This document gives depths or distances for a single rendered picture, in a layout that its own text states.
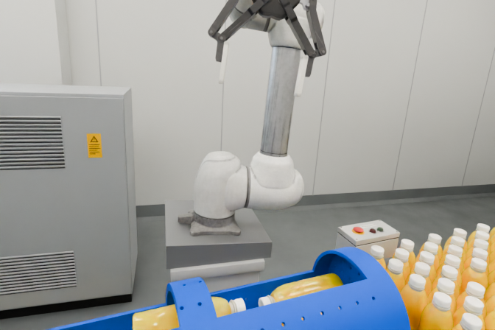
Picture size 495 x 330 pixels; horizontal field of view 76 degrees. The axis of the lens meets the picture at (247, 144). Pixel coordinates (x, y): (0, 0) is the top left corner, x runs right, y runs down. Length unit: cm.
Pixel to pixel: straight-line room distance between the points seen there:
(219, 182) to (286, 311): 54
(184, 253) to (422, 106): 383
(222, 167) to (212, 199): 12
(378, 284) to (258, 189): 50
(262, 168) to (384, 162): 334
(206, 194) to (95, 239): 130
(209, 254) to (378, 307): 57
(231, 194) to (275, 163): 19
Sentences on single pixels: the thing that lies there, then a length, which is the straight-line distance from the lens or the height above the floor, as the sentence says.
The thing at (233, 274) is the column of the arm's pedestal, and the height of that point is 96.
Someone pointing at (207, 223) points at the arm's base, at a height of 111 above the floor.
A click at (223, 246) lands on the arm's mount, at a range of 111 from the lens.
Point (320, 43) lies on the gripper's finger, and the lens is 57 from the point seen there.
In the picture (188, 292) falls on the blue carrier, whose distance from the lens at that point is 68.
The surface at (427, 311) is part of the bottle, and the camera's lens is 103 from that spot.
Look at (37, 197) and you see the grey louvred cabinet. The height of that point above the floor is 84.
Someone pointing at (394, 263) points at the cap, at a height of 112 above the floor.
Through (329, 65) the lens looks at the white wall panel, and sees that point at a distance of 367.
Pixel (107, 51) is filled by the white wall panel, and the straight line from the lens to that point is 325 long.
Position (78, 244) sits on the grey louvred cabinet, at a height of 51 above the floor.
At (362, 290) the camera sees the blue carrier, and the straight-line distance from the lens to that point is 77.
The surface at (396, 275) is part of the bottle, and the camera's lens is 109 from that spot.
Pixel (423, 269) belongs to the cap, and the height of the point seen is 111.
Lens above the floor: 167
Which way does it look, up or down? 15 degrees down
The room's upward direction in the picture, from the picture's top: 3 degrees clockwise
